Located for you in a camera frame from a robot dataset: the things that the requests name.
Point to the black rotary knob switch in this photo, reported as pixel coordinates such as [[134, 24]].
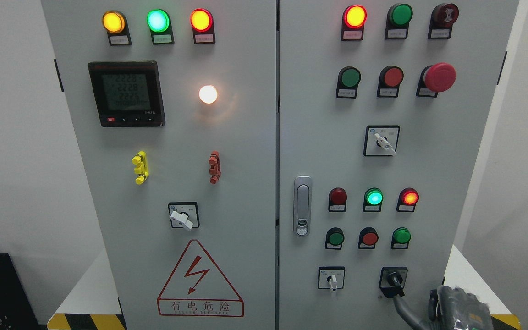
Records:
[[392, 281]]

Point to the red terminal connector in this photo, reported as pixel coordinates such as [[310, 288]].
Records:
[[214, 167]]

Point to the dark red indicator light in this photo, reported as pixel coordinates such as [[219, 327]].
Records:
[[337, 200]]

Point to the white indicator light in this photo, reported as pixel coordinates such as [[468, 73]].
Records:
[[208, 94]]

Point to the green push button lower left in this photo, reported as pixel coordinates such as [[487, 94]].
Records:
[[334, 238]]

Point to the green push button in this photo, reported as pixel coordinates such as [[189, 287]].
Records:
[[334, 238], [397, 23]]

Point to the grey left cabinet door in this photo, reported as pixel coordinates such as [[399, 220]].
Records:
[[238, 213]]

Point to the grey cabinet door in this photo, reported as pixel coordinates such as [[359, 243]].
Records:
[[323, 137], [238, 213]]

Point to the green lit indicator middle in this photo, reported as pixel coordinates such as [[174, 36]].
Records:
[[373, 199]]

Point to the green push button second row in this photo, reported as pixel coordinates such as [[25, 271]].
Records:
[[347, 83]]

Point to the yellow terminal connector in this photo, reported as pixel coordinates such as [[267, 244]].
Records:
[[140, 167]]

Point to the red push button lower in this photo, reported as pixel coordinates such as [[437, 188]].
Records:
[[368, 238]]

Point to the grey right cabinet door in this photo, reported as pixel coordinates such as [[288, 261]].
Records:
[[323, 137]]

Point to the red electric hazard warning sticker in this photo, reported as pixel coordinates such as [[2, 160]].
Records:
[[197, 287]]

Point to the red indicator light right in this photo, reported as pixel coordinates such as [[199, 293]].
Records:
[[407, 200]]

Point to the black digital power meter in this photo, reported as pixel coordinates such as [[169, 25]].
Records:
[[127, 94]]

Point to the green illuminated button lower right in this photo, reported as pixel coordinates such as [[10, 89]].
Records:
[[400, 238]]

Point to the red push button second row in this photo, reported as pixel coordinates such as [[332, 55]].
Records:
[[390, 79]]

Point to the red indicator light top left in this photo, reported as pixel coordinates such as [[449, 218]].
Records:
[[202, 24]]

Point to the red lit indicator top right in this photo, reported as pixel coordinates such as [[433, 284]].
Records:
[[354, 18]]

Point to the green indicator light top left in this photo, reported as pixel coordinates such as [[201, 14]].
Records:
[[160, 27]]

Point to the red emergency stop mushroom button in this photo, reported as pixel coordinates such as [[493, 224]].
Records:
[[436, 79]]

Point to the green push button top right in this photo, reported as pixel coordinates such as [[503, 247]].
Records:
[[397, 23]]

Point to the yellow indicator light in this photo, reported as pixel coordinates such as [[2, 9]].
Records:
[[115, 23]]

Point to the white platform with hazard stripes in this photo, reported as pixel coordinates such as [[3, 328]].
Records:
[[93, 303]]

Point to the dark red buzzer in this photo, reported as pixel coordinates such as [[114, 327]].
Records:
[[443, 18]]

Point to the silver door handle lock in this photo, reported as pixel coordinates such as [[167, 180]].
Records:
[[301, 205]]

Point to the white selector switch left door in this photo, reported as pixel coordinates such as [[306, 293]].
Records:
[[184, 214]]

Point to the white selector switch upper right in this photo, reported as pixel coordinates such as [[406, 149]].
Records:
[[381, 141]]

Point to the white selector switch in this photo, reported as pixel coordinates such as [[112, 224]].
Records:
[[331, 278], [381, 141]]

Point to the white selector switch lower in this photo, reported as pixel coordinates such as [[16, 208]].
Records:
[[331, 278]]

